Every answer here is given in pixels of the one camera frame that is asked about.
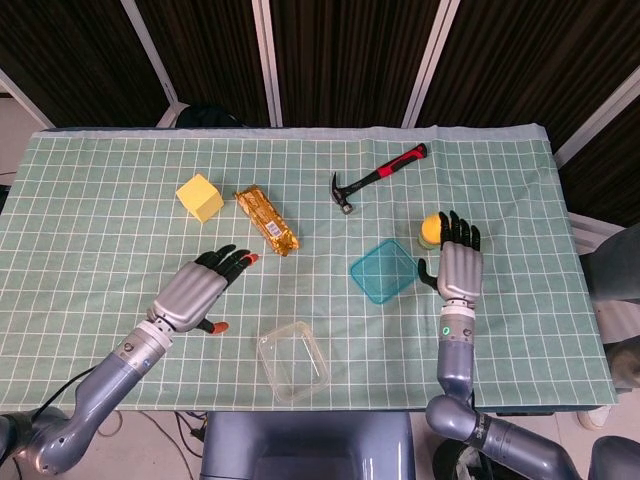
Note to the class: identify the green checked tablecloth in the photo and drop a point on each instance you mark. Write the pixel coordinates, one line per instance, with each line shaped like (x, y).
(150, 240)

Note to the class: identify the person grey trouser leg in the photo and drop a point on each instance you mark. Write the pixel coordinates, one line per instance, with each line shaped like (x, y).
(620, 280)

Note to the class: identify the yellow foam cube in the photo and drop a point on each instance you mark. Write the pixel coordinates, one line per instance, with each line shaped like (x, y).
(200, 197)

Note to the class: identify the dark bag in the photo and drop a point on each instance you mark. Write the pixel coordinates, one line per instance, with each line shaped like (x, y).
(207, 116)

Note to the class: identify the white partition frame post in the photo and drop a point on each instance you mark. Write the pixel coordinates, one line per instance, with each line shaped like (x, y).
(150, 55)
(430, 60)
(267, 60)
(25, 100)
(595, 122)

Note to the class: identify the blue grey robot torso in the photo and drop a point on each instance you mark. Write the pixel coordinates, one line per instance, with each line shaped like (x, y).
(305, 445)

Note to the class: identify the gold foil snack package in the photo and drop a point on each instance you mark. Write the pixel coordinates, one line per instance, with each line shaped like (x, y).
(267, 220)

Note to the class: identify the clear plastic container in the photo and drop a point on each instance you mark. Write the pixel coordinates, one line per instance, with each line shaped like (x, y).
(292, 362)
(382, 272)

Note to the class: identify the black trash bin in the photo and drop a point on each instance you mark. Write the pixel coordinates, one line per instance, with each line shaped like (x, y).
(450, 462)

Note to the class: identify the white shoe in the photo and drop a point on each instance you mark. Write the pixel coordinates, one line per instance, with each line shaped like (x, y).
(595, 417)

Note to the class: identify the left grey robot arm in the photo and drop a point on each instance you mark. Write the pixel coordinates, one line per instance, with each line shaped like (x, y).
(100, 390)

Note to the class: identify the black red claw hammer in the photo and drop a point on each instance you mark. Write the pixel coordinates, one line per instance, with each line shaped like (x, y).
(372, 177)

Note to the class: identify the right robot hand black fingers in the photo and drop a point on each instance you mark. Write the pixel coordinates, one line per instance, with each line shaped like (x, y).
(460, 272)

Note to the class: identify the yellow orange ball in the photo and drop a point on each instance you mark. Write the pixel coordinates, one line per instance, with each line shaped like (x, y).
(431, 227)

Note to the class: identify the small green cup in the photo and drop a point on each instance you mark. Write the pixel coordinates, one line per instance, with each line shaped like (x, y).
(426, 244)

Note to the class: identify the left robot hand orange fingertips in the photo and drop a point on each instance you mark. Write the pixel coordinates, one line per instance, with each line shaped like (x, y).
(192, 295)

